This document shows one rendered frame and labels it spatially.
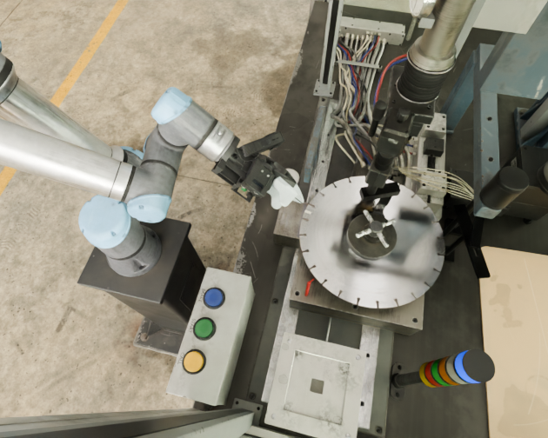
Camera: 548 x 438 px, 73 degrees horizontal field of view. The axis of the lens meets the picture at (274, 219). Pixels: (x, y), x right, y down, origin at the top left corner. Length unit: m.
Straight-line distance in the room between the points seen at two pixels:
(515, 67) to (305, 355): 0.67
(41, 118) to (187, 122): 0.31
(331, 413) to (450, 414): 0.33
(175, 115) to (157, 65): 2.06
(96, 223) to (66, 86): 2.01
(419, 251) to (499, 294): 0.34
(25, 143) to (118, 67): 2.14
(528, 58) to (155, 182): 0.69
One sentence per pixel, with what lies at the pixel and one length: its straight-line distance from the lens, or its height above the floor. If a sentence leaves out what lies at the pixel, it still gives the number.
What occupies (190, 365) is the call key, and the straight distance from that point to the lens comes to 0.85.
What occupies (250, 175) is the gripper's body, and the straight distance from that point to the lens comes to 0.75.
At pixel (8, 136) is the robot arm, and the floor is 1.25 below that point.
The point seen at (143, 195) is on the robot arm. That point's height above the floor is 1.13.
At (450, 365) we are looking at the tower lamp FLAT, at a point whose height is 1.11.
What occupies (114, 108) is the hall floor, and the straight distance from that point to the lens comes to 2.60.
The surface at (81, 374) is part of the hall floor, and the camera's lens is 1.94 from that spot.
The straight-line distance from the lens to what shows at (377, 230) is 0.83.
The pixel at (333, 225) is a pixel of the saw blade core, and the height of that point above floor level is 0.95.
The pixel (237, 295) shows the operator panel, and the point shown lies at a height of 0.90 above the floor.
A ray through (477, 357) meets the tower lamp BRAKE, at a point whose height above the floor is 1.16.
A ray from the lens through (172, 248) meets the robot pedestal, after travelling 1.10.
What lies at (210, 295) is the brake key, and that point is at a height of 0.91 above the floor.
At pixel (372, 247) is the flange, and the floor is 0.96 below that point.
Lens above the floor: 1.73
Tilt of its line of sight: 63 degrees down
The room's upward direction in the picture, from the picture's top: 2 degrees counter-clockwise
